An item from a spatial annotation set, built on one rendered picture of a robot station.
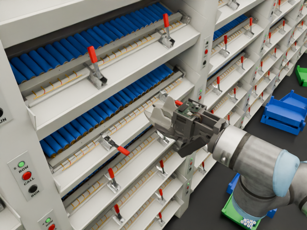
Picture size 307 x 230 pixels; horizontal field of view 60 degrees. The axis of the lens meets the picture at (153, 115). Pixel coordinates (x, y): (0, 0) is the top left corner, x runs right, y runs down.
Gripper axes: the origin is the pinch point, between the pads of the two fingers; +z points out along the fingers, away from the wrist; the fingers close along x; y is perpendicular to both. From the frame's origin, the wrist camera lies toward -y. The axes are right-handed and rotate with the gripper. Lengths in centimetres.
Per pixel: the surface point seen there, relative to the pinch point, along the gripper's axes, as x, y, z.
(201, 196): -52, -103, -3
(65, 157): 23.0, -4.8, 9.2
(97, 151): 14.9, -8.1, 6.9
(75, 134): 16.8, -4.1, 12.8
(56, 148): 22.9, -4.1, 12.5
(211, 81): -60, -24, 10
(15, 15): 25.5, 31.5, 7.1
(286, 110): -165, -95, -19
